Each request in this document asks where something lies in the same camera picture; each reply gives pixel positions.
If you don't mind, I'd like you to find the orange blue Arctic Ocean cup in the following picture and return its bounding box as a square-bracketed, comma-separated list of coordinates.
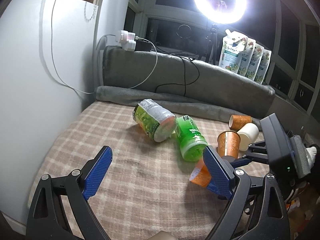
[189, 159, 212, 188]

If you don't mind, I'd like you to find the white plastic cup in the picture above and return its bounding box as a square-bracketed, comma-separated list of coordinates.
[237, 123, 259, 151]

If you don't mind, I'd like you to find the brown patterned paper cup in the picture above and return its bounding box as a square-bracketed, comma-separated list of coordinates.
[217, 130, 241, 159]

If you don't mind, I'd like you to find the green tea bottle cup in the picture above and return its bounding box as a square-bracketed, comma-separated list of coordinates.
[175, 115, 208, 163]

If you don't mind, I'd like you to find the brown paper cup at back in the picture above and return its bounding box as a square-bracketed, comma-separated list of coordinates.
[228, 114, 252, 131]

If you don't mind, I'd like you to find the clear green label bottle cup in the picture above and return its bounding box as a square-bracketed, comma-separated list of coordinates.
[132, 99, 176, 142]

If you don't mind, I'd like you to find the gloved right hand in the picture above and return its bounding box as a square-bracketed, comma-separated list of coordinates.
[305, 145, 317, 169]

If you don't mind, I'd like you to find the plaid checked bed cover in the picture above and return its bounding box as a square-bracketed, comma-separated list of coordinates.
[35, 101, 227, 239]

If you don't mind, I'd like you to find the grey folded blanket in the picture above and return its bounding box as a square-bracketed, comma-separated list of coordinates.
[95, 86, 262, 131]

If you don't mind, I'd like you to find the detergent refill pouch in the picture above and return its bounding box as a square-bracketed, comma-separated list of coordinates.
[245, 44, 264, 81]
[238, 38, 256, 76]
[219, 29, 248, 74]
[254, 49, 272, 84]

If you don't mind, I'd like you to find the grey sofa backrest cushion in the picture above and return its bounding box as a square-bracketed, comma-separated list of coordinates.
[102, 46, 276, 119]

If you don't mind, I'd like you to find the black power adapter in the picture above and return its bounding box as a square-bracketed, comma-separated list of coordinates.
[135, 40, 153, 52]

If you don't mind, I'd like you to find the white power strip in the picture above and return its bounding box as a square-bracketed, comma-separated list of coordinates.
[115, 30, 136, 51]

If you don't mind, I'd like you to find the black tripod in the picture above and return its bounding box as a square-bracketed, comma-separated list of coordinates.
[199, 23, 218, 65]

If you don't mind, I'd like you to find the black cable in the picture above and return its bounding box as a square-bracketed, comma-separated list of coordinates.
[150, 44, 208, 98]

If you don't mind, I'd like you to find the ring light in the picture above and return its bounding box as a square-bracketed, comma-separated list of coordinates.
[194, 0, 248, 24]

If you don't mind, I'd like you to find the white cable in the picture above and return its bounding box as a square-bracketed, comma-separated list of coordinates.
[49, 0, 158, 95]

